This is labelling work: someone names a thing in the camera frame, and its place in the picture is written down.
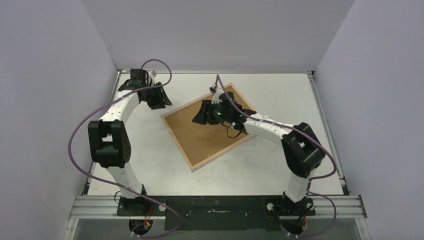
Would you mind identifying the brown cardboard backing board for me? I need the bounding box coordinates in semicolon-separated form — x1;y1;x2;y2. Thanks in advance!
164;86;254;168

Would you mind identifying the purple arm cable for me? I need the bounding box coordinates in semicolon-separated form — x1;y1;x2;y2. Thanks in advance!
209;74;338;239
67;58;185;240

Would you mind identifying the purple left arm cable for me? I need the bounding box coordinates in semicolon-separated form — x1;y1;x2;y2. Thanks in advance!
67;58;185;240

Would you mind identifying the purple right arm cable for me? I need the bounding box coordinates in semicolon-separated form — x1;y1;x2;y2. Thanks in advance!
209;74;338;239

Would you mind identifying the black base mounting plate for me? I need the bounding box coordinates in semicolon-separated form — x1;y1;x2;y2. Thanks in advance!
116;195;316;235

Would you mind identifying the white wooden picture frame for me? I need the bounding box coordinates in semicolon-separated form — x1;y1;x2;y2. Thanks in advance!
160;82;258;172

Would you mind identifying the aluminium front rail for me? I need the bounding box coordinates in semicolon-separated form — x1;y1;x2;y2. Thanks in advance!
69;195;367;220

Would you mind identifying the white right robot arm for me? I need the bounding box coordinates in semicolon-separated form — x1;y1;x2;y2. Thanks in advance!
192;91;325;215

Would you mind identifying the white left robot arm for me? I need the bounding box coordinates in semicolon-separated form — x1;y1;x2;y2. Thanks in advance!
87;68;172;216

